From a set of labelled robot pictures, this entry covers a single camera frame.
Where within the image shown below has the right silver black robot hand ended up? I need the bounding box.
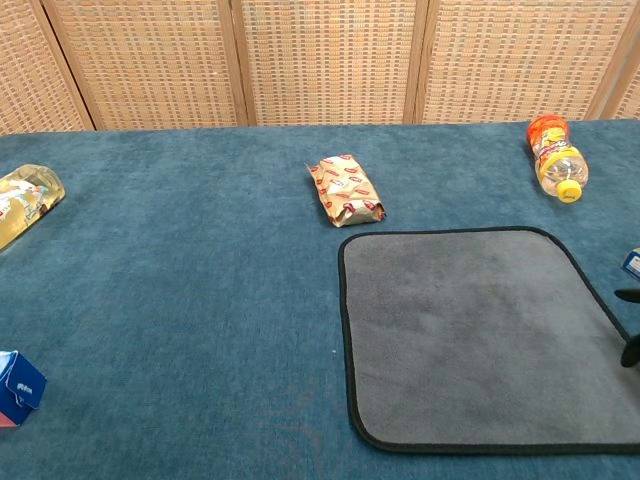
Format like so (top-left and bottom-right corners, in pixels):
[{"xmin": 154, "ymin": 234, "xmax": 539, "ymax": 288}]
[{"xmin": 613, "ymin": 287, "xmax": 640, "ymax": 369}]

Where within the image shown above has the grey green-backed cloth mat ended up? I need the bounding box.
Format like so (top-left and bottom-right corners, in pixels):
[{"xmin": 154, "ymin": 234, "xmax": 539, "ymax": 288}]
[{"xmin": 337, "ymin": 226, "xmax": 640, "ymax": 455}]

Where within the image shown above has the blue box at edge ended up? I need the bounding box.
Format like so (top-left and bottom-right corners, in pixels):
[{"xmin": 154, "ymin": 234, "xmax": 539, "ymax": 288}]
[{"xmin": 621, "ymin": 247, "xmax": 640, "ymax": 281}]

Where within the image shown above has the orange-label bottle with yellow cap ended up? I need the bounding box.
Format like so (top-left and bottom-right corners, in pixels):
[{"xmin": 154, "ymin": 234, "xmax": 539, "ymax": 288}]
[{"xmin": 526, "ymin": 114, "xmax": 590, "ymax": 205}]

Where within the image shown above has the beige red-print snack packet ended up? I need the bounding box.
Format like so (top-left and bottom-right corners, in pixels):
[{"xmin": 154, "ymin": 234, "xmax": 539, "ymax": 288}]
[{"xmin": 306, "ymin": 153, "xmax": 387, "ymax": 229}]

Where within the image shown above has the woven wooden folding screen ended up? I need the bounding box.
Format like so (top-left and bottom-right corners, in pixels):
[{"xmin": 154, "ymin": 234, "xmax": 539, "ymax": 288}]
[{"xmin": 0, "ymin": 0, "xmax": 640, "ymax": 136}]

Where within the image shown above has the blue felt table cover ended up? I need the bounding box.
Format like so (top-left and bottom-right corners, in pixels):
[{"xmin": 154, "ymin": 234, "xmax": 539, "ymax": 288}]
[{"xmin": 0, "ymin": 118, "xmax": 640, "ymax": 480}]

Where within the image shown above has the clear bottle with pale liquid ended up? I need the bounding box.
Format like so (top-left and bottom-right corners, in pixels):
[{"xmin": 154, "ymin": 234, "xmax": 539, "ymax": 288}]
[{"xmin": 0, "ymin": 163, "xmax": 66, "ymax": 251}]

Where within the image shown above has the long blue cookie box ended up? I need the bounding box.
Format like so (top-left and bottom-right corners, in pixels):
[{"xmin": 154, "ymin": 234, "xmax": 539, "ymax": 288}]
[{"xmin": 0, "ymin": 349, "xmax": 48, "ymax": 430}]

